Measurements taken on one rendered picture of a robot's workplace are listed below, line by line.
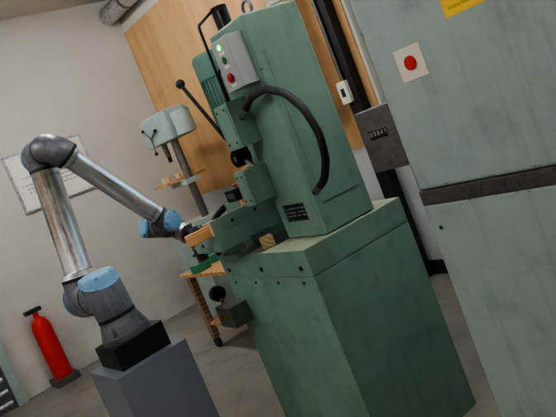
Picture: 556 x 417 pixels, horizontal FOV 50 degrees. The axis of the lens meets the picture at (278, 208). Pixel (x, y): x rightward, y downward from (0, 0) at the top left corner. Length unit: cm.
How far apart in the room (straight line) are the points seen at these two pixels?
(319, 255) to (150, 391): 88
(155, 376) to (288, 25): 133
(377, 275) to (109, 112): 370
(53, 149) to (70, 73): 287
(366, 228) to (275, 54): 62
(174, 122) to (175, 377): 234
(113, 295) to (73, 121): 299
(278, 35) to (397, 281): 88
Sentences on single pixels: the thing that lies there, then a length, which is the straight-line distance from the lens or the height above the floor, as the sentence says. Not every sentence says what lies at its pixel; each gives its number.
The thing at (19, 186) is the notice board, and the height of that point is 147.
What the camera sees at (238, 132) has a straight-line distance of 192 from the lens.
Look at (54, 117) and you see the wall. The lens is 515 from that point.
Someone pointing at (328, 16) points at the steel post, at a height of 163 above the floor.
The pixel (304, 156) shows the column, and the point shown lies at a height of 105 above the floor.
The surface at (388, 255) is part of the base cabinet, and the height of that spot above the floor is 64.
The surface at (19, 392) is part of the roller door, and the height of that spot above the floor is 9.
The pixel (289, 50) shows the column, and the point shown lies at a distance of 193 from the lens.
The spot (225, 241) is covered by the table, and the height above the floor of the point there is 87.
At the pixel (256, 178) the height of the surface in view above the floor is 104.
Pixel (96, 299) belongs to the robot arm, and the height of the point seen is 82.
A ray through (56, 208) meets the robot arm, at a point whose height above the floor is 120.
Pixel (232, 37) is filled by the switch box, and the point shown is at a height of 146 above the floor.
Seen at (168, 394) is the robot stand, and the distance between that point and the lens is 239.
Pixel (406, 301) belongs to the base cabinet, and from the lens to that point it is 208.
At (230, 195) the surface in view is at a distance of 237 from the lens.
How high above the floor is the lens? 117
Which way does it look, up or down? 7 degrees down
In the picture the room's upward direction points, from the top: 22 degrees counter-clockwise
